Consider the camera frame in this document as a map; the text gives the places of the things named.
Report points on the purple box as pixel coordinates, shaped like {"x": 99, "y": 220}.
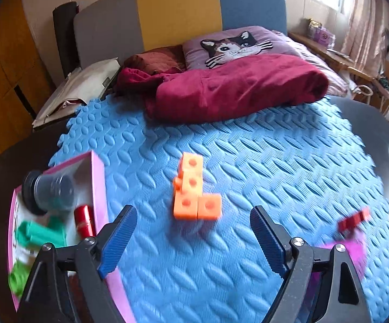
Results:
{"x": 320, "y": 33}

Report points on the grey yellow blue headboard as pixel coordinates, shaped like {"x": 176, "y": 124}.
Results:
{"x": 177, "y": 13}

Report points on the pink rimmed white tray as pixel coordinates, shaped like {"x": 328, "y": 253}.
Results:
{"x": 97, "y": 181}

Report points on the black upright post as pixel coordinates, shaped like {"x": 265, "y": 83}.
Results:
{"x": 64, "y": 37}

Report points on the white cloth bag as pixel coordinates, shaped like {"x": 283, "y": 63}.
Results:
{"x": 80, "y": 87}

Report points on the dark red pillow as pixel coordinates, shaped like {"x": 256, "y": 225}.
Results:
{"x": 157, "y": 59}

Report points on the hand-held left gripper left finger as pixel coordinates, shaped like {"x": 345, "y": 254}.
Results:
{"x": 117, "y": 242}

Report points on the grey jar with black lid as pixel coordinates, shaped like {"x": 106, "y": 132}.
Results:
{"x": 54, "y": 191}

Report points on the orange stepped building block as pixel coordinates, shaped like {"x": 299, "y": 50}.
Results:
{"x": 191, "y": 195}

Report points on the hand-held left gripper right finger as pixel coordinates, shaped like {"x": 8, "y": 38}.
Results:
{"x": 268, "y": 239}

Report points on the wooden side table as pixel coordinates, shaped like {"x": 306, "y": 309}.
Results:
{"x": 342, "y": 59}

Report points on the red plastic piece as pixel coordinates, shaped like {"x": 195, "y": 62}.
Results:
{"x": 84, "y": 222}

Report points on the blue foam mat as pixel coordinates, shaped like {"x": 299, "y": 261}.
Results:
{"x": 248, "y": 161}

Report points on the teal green plastic spool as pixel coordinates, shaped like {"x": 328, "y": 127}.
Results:
{"x": 39, "y": 234}

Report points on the crimson blanket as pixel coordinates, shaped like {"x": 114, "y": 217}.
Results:
{"x": 234, "y": 87}

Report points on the wooden wardrobe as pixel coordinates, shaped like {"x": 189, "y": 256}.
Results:
{"x": 9, "y": 67}

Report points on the purple cat print pillow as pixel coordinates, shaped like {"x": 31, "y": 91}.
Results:
{"x": 231, "y": 45}

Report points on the magenta building block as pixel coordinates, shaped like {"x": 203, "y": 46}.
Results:
{"x": 356, "y": 252}

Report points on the pale curtain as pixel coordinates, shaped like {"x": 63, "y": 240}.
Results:
{"x": 366, "y": 16}

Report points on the red building block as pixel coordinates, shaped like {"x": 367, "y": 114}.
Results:
{"x": 354, "y": 221}

